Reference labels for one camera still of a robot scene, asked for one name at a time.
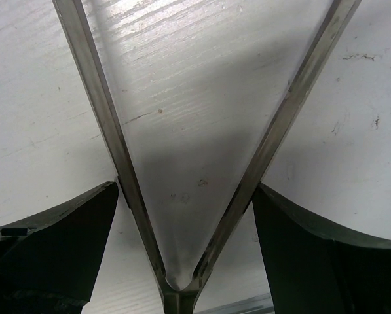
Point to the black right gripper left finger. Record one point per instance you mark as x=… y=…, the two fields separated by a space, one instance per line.
x=49 y=261

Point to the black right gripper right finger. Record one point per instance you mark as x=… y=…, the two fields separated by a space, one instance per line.
x=315 y=265

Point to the aluminium table frame rail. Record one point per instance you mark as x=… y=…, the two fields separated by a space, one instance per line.
x=260 y=304

